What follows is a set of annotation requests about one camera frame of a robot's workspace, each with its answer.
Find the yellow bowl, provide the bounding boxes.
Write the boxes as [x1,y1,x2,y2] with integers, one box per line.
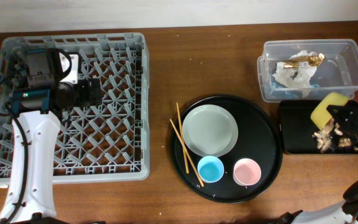
[310,92,350,130]

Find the nut shell food scraps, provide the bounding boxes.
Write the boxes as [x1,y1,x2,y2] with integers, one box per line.
[312,118,352,153]

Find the gold foil wrapper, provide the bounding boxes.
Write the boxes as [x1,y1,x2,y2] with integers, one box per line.
[282,54,325,68]

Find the white napkin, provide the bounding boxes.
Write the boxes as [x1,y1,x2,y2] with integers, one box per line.
[272,50,326,88]

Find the pink cup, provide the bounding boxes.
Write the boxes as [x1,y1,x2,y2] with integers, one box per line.
[233,158,262,186]

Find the grey round plate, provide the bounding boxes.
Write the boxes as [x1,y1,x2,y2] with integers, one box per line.
[182,105,239,157]

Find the light blue cup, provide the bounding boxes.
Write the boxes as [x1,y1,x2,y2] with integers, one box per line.
[197,156,224,183]

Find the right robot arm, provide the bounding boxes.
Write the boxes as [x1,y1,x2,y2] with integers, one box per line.
[277,93,358,223]

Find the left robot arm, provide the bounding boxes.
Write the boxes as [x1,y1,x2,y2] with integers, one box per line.
[0,48,102,223]

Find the grey plastic dishwasher rack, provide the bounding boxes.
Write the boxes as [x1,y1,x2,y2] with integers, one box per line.
[0,32,150,188]

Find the clear plastic waste bin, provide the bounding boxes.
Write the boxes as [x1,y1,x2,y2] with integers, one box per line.
[257,39,358,103]

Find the black rectangular tray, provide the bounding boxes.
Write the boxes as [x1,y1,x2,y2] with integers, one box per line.
[277,100,358,156]

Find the round black serving tray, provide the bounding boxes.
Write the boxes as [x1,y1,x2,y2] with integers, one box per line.
[169,95,283,203]

